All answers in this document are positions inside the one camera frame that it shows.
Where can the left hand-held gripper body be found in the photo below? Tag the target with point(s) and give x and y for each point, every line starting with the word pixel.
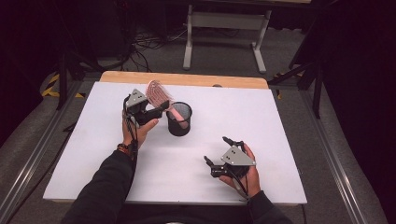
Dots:
pixel 137 99

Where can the white board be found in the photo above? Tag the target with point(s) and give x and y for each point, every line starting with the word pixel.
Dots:
pixel 174 168

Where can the person's left hand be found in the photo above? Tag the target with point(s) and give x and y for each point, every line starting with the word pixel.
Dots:
pixel 134 133

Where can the aluminium rail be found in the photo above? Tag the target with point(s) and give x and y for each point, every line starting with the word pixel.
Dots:
pixel 34 158
pixel 336 174

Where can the wooden table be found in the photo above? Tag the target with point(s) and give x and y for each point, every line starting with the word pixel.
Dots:
pixel 193 80

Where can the person's dark clothing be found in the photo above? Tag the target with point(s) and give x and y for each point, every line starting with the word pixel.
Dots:
pixel 186 216

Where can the black metal stand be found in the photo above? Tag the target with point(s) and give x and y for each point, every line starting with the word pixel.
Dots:
pixel 63 81
pixel 317 93

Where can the yellow black hazard tape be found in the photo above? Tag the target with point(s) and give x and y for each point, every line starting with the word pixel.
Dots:
pixel 49 90
pixel 278 93

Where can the black mesh pen holder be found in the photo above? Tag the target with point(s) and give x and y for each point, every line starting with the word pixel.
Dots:
pixel 179 130

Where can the person's right hand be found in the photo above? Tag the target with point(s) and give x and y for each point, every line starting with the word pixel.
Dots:
pixel 252 180

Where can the grey metal desk frame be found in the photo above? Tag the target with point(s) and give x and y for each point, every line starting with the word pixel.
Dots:
pixel 227 21

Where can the pink hairbrush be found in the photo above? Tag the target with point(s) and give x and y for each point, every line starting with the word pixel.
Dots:
pixel 155 91

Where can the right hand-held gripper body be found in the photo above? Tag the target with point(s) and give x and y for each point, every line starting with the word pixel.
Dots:
pixel 236 159

